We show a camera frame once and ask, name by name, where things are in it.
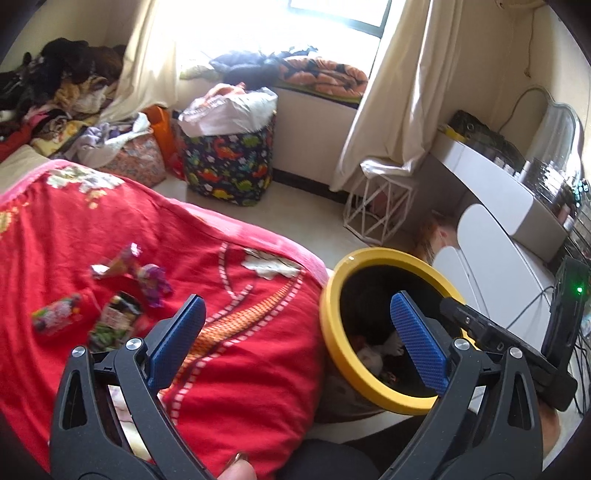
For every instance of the clutter of bottles on desk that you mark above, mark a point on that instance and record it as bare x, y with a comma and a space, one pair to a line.
558, 194

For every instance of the pink floral fabric bag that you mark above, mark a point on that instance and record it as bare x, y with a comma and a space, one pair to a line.
136, 159

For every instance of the orange bag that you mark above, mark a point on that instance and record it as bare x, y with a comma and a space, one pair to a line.
164, 134

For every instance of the orange patterned blanket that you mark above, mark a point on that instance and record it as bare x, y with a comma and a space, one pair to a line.
328, 76

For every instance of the red floral blanket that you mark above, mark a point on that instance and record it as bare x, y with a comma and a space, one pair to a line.
115, 221

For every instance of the white chair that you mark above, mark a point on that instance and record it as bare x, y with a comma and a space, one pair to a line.
489, 258

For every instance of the cream curtain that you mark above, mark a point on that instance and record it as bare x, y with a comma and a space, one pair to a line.
415, 83
147, 60

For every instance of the silver and pink wrapper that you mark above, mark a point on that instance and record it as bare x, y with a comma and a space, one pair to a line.
115, 263

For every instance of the yellow rimmed trash bin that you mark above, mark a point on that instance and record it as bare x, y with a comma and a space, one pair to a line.
369, 263

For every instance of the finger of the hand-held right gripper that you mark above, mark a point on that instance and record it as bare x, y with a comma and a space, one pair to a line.
459, 317

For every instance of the ornate framed mirror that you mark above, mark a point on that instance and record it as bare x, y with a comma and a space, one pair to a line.
558, 134

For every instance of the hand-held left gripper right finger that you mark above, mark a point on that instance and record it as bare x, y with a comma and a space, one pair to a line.
420, 341

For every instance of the dark green snack wrapper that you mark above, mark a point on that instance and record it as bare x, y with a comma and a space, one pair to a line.
115, 321

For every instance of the window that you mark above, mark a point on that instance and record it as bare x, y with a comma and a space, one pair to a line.
277, 27

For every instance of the dark jacket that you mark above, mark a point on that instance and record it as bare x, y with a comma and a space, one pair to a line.
244, 67

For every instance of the pink and purple snack wrapper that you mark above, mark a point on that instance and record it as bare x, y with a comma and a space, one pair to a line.
57, 314

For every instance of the dinosaur print fabric basket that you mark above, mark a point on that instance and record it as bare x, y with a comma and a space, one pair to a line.
231, 166

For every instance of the white desk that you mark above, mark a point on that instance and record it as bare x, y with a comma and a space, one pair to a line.
498, 194

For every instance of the pile of clothes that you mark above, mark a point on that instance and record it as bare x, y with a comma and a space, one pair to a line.
60, 87

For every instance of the person's left hand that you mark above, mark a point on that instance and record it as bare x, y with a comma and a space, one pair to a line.
236, 471

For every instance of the dark bag on desk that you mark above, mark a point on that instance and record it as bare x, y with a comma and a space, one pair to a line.
485, 136

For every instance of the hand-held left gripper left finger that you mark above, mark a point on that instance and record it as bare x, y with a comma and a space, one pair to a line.
178, 337

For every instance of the beige bed sheet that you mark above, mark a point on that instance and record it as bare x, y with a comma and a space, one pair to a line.
21, 168

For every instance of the white and lavender cloths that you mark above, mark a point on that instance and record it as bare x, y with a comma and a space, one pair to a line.
111, 136

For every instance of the person's dark trouser leg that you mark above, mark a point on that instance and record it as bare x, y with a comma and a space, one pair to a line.
337, 461

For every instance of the white plastic bag with laundry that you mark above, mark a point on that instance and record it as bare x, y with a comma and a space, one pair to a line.
231, 108

